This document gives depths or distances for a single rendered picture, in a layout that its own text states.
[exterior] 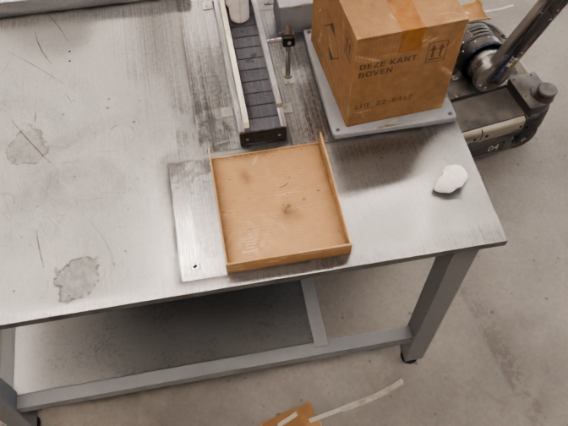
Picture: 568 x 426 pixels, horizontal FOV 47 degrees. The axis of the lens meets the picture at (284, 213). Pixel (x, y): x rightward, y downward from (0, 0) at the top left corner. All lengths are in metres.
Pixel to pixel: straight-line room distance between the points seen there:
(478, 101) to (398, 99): 1.01
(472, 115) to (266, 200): 1.20
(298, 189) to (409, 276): 0.95
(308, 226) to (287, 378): 0.84
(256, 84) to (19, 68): 0.62
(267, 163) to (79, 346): 0.85
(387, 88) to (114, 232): 0.67
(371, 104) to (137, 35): 0.67
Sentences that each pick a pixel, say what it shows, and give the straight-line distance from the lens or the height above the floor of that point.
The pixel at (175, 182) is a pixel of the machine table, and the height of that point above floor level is 0.83.
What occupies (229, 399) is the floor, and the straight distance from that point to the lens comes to 2.11.
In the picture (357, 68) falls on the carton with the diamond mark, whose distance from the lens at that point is 1.39.
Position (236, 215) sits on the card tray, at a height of 0.83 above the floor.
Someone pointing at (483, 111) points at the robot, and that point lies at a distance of 2.47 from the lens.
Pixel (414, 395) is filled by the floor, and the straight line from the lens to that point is 2.14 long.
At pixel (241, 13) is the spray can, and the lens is 1.70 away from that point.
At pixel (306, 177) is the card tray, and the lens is 1.45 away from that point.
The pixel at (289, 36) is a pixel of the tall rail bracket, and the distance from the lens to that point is 1.55.
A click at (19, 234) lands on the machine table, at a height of 0.83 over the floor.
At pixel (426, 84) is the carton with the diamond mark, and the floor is 0.94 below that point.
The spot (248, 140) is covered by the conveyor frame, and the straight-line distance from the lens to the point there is 1.50.
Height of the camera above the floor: 2.02
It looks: 58 degrees down
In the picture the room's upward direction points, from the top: straight up
